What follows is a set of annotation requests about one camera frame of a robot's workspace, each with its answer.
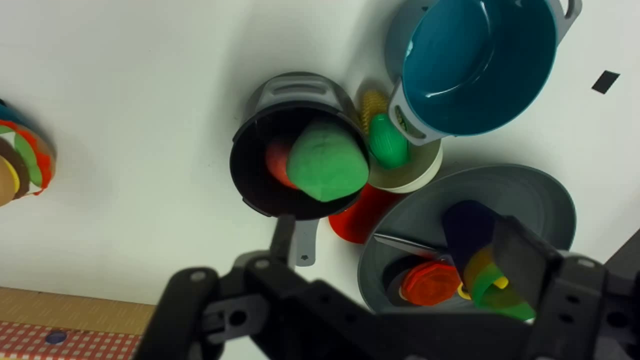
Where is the purple toy cup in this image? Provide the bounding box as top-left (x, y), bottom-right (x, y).
top-left (443, 199), bottom-right (499, 268)

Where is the teal blue toy pot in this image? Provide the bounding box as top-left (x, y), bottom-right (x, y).
top-left (387, 0), bottom-right (585, 148)

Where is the grey toy plate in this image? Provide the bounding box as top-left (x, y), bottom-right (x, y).
top-left (357, 165), bottom-right (579, 316)

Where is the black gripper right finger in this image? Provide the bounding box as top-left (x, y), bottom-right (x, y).
top-left (492, 215), bottom-right (640, 360)

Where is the black toy pot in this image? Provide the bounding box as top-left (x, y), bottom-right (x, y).
top-left (229, 71), bottom-right (373, 268)

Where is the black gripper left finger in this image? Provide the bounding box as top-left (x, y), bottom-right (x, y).
top-left (133, 215), bottom-right (321, 360)

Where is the green toy cup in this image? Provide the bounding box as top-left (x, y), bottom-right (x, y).
top-left (469, 262), bottom-right (537, 324)

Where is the orange red toy disc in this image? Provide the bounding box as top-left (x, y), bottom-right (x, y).
top-left (398, 260), bottom-right (464, 308)

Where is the red toy cylinder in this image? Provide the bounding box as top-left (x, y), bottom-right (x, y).
top-left (328, 185), bottom-right (403, 246)

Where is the green toy pear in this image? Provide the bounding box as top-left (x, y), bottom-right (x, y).
top-left (287, 119), bottom-right (371, 204)

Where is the red toy food piece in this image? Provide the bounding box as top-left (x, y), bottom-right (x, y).
top-left (264, 136), bottom-right (298, 191)

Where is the toy burger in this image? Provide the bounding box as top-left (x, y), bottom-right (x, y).
top-left (0, 98), bottom-right (59, 209)

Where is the small black tape mark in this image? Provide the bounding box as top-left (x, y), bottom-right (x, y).
top-left (591, 68), bottom-right (622, 96)

